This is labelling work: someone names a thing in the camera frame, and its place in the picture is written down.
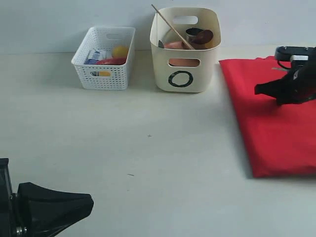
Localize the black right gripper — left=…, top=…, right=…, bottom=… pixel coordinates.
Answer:
left=254, top=60, right=316, bottom=106

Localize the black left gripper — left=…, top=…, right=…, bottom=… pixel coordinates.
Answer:
left=0, top=158, right=94, bottom=237

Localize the red scalloped table cloth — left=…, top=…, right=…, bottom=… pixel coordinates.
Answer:
left=219, top=56, right=316, bottom=178

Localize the brown wooden spoon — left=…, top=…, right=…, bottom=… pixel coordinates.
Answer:
left=191, top=30, right=213, bottom=44

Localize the shiny steel cup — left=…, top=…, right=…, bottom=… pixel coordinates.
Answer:
left=186, top=28, right=203, bottom=42

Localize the brown wooden plate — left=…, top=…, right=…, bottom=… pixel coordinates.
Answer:
left=164, top=41, right=200, bottom=68

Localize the steel table knife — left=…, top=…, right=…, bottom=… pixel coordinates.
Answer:
left=158, top=40, right=164, bottom=48

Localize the wooden chopstick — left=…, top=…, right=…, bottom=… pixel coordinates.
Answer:
left=151, top=4, right=194, bottom=50

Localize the yellow cheese wedge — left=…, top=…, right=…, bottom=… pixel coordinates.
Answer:
left=98, top=71, right=111, bottom=77

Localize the blue white milk carton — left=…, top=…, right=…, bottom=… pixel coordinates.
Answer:
left=84, top=49, right=107, bottom=76

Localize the red sausage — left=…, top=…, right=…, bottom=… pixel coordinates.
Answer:
left=96, top=57, right=126, bottom=65

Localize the yellow lemon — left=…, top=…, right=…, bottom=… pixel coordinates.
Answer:
left=112, top=45, right=129, bottom=58

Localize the cream plastic bin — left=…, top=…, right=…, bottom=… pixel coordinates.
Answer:
left=150, top=7, right=221, bottom=93

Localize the white perforated plastic basket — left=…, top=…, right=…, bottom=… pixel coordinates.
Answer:
left=71, top=26, right=135, bottom=90

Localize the black wrist camera on right gripper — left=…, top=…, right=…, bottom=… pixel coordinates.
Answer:
left=275, top=46, right=316, bottom=70

